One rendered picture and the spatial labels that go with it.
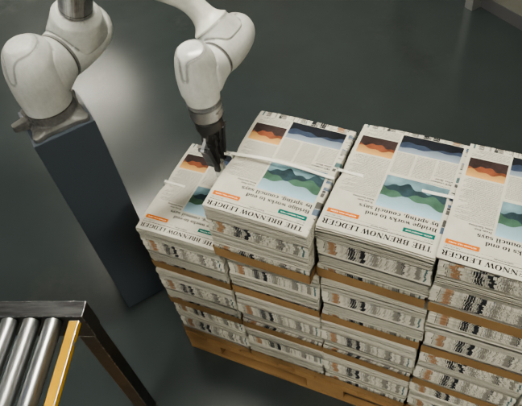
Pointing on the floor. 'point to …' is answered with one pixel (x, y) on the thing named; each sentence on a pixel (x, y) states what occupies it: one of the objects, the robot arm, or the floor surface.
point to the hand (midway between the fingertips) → (220, 167)
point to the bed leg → (118, 367)
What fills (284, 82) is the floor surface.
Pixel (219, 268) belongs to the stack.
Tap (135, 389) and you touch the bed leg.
